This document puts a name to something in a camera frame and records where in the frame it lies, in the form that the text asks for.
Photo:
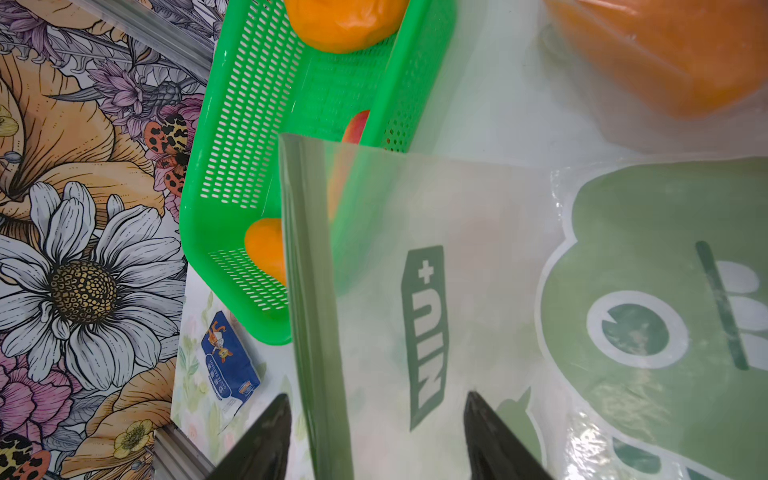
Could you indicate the red yellow mango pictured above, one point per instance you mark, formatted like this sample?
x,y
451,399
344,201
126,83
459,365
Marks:
x,y
344,161

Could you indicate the orange mango bottom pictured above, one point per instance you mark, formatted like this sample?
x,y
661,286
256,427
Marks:
x,y
264,246

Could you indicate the orange mango top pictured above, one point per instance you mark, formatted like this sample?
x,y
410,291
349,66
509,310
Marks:
x,y
345,26

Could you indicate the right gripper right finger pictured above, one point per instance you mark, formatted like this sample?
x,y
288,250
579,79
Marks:
x,y
494,451

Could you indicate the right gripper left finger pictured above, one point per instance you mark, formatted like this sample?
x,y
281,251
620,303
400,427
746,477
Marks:
x,y
263,451

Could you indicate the blue white small packet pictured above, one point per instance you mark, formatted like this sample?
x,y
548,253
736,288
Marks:
x,y
231,373

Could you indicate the green plastic basket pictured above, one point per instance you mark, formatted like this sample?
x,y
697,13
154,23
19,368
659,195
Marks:
x,y
273,118

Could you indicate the clear zip-top bag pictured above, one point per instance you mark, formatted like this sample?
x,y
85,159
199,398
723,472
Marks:
x,y
624,120
614,317

